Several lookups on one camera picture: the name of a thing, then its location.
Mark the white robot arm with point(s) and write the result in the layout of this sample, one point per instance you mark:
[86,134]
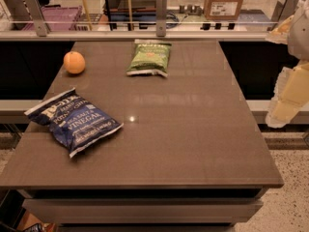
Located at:
[298,37]

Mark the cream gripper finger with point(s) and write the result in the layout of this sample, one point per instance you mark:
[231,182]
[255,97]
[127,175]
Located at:
[279,34]
[291,93]

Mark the blue salt vinegar chip bag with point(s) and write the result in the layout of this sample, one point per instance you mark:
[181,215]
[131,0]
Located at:
[74,122]

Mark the cardboard box with label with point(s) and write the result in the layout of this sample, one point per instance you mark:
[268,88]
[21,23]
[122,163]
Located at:
[222,9]

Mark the pink plastic crate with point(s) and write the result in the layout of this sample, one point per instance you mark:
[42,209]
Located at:
[61,18]

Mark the orange fruit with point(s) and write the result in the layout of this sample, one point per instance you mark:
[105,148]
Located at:
[74,62]

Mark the left metal railing post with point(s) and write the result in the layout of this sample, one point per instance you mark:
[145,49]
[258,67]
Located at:
[34,8]

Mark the metal railing post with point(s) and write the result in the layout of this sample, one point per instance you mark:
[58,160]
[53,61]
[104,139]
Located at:
[285,8]
[34,8]
[161,12]

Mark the green jalapeno chip bag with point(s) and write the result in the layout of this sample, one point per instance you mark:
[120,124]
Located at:
[150,57]

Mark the right metal railing post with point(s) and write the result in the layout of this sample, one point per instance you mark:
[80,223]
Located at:
[285,8]

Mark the centre metal railing post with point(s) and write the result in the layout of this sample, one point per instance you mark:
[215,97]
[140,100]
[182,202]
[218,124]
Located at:
[161,12]

